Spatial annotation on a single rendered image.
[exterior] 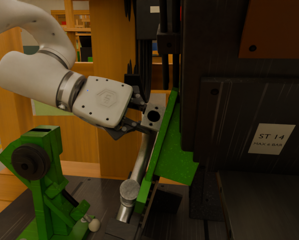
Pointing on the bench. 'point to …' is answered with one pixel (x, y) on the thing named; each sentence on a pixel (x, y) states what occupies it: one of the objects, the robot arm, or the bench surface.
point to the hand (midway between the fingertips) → (149, 120)
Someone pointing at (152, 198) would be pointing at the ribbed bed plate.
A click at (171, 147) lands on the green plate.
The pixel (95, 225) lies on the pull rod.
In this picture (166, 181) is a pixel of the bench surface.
